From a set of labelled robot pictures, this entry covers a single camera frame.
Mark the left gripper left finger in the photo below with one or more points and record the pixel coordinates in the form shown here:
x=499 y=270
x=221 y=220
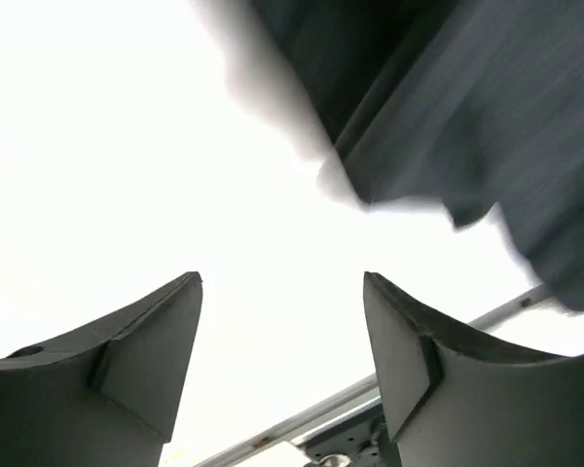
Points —
x=106 y=394

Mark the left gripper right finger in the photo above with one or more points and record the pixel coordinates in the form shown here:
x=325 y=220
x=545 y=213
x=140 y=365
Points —
x=454 y=396

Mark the black trousers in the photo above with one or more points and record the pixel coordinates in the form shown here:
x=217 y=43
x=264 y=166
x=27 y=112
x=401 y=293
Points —
x=472 y=104

